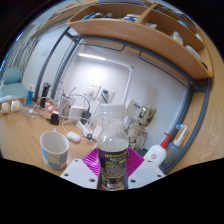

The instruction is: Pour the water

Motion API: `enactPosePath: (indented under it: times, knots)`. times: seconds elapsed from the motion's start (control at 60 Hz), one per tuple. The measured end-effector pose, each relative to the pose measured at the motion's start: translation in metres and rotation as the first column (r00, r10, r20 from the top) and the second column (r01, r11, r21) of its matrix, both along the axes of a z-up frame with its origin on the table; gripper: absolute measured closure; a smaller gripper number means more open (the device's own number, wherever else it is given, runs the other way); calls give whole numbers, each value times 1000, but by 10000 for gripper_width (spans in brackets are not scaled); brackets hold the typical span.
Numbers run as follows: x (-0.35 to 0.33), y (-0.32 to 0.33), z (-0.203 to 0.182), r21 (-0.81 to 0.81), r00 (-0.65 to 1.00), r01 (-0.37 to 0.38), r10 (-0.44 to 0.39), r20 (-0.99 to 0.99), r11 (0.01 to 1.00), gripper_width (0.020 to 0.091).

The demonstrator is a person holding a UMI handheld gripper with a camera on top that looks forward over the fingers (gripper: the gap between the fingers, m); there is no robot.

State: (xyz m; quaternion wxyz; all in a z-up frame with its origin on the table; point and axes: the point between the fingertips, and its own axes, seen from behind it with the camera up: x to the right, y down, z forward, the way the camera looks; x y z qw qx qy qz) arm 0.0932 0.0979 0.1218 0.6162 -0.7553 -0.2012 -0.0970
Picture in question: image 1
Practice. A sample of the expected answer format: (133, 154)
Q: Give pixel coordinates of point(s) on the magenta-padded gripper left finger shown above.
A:
(76, 173)

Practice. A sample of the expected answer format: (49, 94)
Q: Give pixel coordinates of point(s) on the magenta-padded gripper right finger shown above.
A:
(146, 173)

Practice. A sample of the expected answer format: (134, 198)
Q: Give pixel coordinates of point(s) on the clear plastic drink bottle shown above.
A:
(112, 150)

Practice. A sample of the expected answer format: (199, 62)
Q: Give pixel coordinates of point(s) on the white cup with blue print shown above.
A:
(55, 156)

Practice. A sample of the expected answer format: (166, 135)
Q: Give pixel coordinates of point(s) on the small white oval case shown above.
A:
(73, 137)

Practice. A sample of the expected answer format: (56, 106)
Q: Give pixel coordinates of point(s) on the white power strip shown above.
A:
(85, 129)

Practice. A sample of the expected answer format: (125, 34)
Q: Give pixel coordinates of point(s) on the brown tree figure toy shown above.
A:
(140, 128)

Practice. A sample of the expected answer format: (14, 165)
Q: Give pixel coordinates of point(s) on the black plug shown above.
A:
(86, 117)

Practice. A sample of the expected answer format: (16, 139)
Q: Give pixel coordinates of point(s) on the white charger block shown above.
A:
(76, 112)

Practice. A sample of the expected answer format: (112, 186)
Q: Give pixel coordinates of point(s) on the black electric shaver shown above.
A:
(45, 95)

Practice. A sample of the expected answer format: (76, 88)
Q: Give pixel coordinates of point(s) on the small blue white bottle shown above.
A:
(30, 96)

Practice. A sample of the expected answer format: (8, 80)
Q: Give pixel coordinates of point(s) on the small white round object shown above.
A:
(4, 107)
(15, 106)

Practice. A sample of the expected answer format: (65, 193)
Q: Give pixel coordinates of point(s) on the teal pillow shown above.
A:
(11, 83)

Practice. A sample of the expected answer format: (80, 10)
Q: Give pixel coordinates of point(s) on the white desk lamp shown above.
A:
(91, 56)

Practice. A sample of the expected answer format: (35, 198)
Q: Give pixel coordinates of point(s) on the wooden shelf unit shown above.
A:
(140, 35)

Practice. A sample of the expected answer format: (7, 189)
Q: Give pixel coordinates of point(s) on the white wall panel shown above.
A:
(133, 109)

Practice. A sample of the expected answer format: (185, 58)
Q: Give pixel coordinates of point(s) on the grey metal frame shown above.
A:
(195, 116)

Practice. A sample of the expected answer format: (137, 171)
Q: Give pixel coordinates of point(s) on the white wall socket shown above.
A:
(108, 95)
(92, 90)

